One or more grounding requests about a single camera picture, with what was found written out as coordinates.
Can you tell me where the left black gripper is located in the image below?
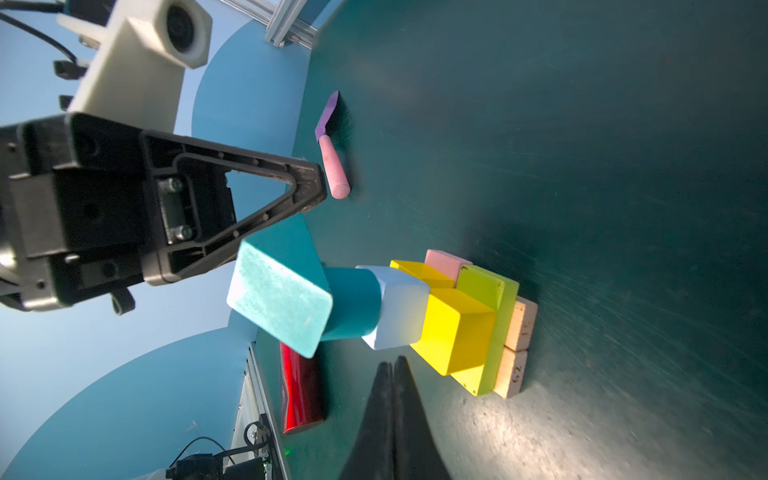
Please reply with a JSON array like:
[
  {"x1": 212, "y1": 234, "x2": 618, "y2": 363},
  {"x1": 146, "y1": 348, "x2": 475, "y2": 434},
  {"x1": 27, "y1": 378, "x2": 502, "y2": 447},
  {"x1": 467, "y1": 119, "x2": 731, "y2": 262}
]
[{"x1": 1, "y1": 113, "x2": 327, "y2": 312}]

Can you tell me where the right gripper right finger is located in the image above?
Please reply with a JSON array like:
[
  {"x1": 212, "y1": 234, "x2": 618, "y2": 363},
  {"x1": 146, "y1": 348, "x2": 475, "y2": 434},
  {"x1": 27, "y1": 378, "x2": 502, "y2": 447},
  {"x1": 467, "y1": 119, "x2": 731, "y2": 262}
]
[{"x1": 393, "y1": 356, "x2": 450, "y2": 480}]

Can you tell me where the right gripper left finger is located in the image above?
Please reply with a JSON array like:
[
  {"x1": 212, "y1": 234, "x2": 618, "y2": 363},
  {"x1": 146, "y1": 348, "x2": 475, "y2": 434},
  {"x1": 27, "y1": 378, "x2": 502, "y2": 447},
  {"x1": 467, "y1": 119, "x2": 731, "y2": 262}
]
[{"x1": 339, "y1": 362, "x2": 395, "y2": 479}]

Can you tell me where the teal house-shaped block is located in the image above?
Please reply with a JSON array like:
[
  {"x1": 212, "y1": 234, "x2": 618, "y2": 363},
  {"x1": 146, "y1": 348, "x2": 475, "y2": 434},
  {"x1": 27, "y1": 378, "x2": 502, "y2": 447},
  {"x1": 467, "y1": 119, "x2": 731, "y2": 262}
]
[{"x1": 227, "y1": 214, "x2": 333, "y2": 358}]

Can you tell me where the tan wood block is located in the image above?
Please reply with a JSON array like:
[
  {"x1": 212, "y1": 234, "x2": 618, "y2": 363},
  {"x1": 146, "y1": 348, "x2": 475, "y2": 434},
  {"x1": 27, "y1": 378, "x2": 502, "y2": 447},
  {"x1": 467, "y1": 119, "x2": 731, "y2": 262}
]
[
  {"x1": 493, "y1": 347, "x2": 528, "y2": 399},
  {"x1": 505, "y1": 297, "x2": 538, "y2": 351}
]

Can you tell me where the yellow cube block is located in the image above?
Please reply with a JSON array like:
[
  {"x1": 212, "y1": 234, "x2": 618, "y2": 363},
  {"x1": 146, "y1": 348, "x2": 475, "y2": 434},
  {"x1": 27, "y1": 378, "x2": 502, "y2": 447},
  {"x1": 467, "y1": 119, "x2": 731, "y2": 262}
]
[
  {"x1": 411, "y1": 289, "x2": 495, "y2": 376},
  {"x1": 390, "y1": 260, "x2": 456, "y2": 289}
]

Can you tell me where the light blue cube block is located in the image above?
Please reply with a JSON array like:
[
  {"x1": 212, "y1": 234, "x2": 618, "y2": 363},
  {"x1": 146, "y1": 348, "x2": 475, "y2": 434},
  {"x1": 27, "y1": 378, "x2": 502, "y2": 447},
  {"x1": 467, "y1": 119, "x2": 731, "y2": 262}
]
[{"x1": 357, "y1": 265, "x2": 430, "y2": 350}]

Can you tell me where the teal cylinder block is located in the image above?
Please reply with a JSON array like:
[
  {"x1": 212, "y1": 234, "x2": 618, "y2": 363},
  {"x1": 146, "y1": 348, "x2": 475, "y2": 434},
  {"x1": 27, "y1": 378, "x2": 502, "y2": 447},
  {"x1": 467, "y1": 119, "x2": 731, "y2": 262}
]
[{"x1": 321, "y1": 268, "x2": 382, "y2": 341}]

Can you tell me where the lime green rectangular block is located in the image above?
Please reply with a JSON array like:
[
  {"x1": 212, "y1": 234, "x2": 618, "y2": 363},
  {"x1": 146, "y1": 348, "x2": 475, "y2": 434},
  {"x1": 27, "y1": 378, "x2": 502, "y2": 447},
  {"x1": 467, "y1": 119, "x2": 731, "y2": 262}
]
[{"x1": 452, "y1": 265, "x2": 520, "y2": 397}]

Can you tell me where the pink rectangular block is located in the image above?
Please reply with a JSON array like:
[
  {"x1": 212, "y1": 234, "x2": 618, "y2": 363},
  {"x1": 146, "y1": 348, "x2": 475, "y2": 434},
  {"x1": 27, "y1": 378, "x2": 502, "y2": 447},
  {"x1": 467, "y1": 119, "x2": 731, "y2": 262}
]
[{"x1": 424, "y1": 249, "x2": 472, "y2": 283}]

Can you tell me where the aluminium front rail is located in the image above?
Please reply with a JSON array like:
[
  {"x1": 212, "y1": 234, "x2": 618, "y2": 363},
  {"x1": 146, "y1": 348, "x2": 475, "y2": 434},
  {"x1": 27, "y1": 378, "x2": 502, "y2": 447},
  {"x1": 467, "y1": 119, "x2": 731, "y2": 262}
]
[{"x1": 225, "y1": 346, "x2": 285, "y2": 479}]

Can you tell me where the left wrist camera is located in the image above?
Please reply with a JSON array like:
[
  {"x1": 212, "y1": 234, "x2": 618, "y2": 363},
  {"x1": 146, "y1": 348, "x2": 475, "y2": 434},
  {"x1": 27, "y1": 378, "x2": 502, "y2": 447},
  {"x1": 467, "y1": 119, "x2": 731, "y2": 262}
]
[{"x1": 56, "y1": 0, "x2": 213, "y2": 133}]

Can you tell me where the aluminium cage frame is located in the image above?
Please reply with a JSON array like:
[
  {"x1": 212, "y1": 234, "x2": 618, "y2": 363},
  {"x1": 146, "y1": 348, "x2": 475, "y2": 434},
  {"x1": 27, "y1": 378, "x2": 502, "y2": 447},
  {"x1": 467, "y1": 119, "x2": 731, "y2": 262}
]
[{"x1": 222, "y1": 0, "x2": 340, "y2": 50}]

